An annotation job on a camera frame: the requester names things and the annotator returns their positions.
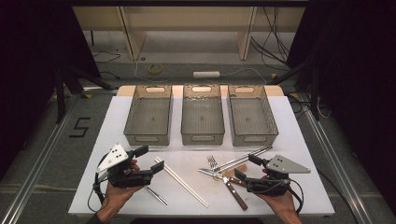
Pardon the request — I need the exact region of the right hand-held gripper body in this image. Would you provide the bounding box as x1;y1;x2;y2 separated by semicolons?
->
246;154;312;198

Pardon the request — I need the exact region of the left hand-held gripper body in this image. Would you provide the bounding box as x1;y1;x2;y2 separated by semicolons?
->
95;142;155;189

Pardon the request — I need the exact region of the small wooden spoon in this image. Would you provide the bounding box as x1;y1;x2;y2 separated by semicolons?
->
211;163;249;183

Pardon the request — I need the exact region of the metal chopstick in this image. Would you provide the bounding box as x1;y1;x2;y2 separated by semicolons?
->
218;147;274;174
214;146;272;172

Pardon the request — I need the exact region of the knife with wooden handle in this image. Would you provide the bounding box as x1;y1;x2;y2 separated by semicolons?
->
198;168;249;211

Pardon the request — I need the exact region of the white chopstick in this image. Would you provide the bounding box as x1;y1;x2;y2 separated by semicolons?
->
154;158;207;208
156;156;210;207

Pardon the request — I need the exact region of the metal spoon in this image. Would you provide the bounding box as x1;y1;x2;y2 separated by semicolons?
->
144;185;169;206

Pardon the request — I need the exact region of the translucent grey plastic bin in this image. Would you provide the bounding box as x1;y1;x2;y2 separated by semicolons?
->
123;84;174;147
226;84;279;147
180;83;226;147

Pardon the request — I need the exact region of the person's right hand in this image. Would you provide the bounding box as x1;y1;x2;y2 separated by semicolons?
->
255;191;299;218

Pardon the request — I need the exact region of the person's left hand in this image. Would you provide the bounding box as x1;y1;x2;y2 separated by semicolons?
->
97;159;145;219

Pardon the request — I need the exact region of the white board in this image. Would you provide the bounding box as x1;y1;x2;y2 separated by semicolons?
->
68;94;336;217

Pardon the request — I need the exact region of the metal fork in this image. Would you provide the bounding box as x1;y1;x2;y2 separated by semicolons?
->
206;155;248;188

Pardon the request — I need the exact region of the black metal stand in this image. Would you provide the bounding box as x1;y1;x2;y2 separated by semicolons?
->
54;63;114;124
268;57;321;121

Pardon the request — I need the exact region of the yellow tape roll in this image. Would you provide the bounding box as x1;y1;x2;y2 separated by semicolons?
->
148;63;163;76

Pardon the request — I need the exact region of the white power strip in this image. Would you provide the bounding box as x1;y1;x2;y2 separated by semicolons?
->
192;70;221;79

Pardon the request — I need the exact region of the black curtain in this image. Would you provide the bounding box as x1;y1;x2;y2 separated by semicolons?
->
286;0;396;216
0;0;102;183

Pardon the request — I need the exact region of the light wooden desk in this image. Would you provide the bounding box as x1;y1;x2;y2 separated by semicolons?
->
72;6;306;62

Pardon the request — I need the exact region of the right hand-held gripper black cable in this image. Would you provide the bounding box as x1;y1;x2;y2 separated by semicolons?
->
288;178;305;216

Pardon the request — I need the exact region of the hand-held gripper black cable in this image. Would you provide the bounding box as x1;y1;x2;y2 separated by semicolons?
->
87;153;108;214
288;178;305;216

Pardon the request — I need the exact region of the left hand-held gripper black cable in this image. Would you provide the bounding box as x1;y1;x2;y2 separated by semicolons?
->
87;153;108;214

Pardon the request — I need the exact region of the aluminium floor rail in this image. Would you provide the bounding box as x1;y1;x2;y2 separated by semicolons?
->
0;94;78;224
298;92;375;224
82;86;119;94

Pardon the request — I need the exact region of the thick black floor cable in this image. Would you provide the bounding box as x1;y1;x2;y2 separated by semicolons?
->
317;169;360;224

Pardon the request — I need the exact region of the tangle of black white cables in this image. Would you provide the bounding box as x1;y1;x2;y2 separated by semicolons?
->
288;92;332;119

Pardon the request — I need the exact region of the thin black floor cable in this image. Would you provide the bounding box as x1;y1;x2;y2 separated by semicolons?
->
99;70;121;80
92;50;121;64

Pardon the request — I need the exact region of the bundle of black cables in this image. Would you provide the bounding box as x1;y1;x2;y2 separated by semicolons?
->
249;6;292;71

